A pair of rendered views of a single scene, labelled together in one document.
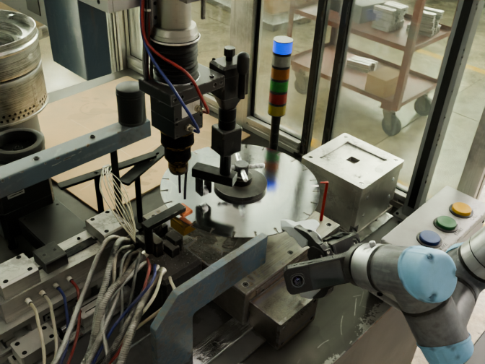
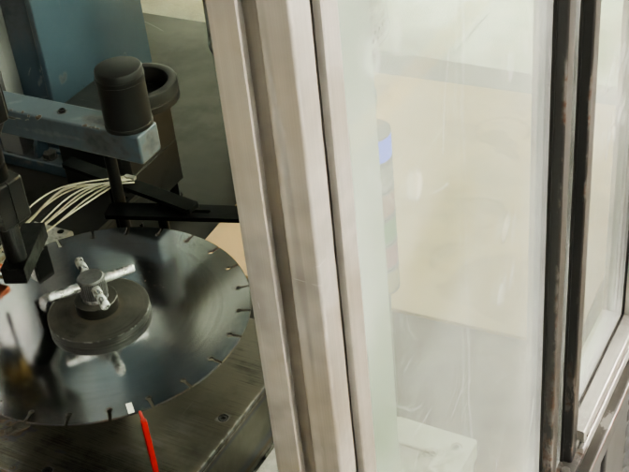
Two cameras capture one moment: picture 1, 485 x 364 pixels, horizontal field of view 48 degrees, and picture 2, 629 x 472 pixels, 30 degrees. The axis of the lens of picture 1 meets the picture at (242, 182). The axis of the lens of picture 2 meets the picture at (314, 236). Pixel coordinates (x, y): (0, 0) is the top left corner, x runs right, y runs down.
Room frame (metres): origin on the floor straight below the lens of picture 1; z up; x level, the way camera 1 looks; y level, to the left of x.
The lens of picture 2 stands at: (0.98, -1.03, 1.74)
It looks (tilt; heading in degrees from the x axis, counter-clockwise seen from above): 36 degrees down; 79
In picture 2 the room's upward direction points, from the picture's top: 6 degrees counter-clockwise
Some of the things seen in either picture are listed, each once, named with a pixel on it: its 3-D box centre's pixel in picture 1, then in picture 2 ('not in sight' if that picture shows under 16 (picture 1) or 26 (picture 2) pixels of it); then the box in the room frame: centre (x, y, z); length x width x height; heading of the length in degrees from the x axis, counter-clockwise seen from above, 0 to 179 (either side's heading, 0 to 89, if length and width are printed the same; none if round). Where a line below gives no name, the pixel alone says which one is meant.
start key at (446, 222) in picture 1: (445, 224); not in sight; (0.90, -0.43, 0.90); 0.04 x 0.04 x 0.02
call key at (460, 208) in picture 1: (460, 211); not in sight; (0.96, -0.48, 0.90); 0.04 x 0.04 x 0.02
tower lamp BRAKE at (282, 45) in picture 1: (282, 45); not in sight; (1.23, -0.08, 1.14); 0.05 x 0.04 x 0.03; 48
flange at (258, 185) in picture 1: (240, 180); (97, 306); (0.93, 0.00, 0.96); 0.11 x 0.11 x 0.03
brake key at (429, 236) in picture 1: (429, 240); not in sight; (0.85, -0.38, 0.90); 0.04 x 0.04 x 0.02
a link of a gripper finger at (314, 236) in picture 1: (311, 243); not in sight; (0.74, -0.13, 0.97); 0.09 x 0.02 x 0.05; 35
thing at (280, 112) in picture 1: (276, 107); not in sight; (1.23, -0.08, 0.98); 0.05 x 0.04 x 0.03; 48
